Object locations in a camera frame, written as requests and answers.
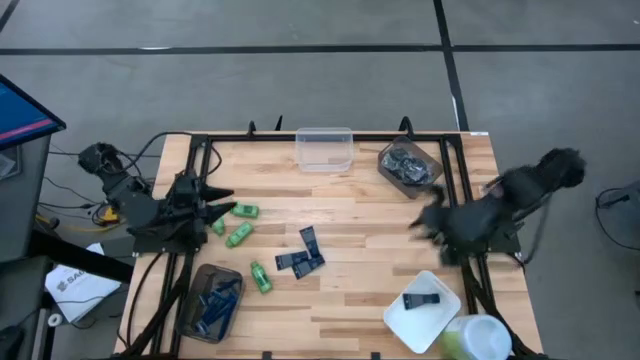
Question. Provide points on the black packets pile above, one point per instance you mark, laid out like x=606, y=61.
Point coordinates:
x=308, y=267

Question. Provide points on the white tape roll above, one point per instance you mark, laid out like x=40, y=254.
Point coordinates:
x=50, y=320

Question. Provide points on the blue screen monitor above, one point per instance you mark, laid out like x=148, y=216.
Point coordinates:
x=20, y=117

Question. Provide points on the black wrapped round item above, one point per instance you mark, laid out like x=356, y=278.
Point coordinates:
x=390, y=164
x=399, y=157
x=415, y=172

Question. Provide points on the black table clamp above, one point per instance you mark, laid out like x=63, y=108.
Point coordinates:
x=406, y=122
x=251, y=129
x=279, y=124

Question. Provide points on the white green wipes canister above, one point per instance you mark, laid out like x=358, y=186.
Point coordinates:
x=480, y=340

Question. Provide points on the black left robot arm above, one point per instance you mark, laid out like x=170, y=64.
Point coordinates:
x=132, y=200

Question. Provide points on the green travel bottle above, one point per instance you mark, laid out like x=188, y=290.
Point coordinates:
x=219, y=227
x=261, y=277
x=239, y=235
x=245, y=210

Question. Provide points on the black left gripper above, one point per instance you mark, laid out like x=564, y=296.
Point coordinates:
x=185, y=210

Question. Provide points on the clear plastic bin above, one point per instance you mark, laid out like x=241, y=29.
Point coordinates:
x=324, y=150

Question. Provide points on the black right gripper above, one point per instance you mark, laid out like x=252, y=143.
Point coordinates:
x=457, y=227

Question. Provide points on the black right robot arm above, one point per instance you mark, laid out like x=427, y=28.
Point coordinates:
x=530, y=185

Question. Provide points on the white square tray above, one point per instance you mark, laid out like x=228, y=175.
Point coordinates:
x=425, y=330

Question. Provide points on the white paper booklet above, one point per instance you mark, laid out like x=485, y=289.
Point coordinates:
x=75, y=290

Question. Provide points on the blue disposable razor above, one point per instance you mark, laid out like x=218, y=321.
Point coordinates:
x=220, y=305
x=205, y=329
x=220, y=290
x=212, y=317

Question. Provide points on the grey translucent plastic bin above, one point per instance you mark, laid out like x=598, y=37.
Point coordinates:
x=190, y=300

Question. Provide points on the black edge clamp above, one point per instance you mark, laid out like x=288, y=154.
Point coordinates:
x=266, y=356
x=376, y=356

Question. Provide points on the dark blue toiletry tube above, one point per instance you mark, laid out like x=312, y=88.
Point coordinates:
x=420, y=300
x=309, y=242
x=291, y=260

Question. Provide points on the crumpled clear plastic bag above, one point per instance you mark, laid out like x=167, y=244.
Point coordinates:
x=417, y=190

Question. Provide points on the yellow power plug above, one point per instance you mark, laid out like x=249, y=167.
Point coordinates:
x=110, y=216

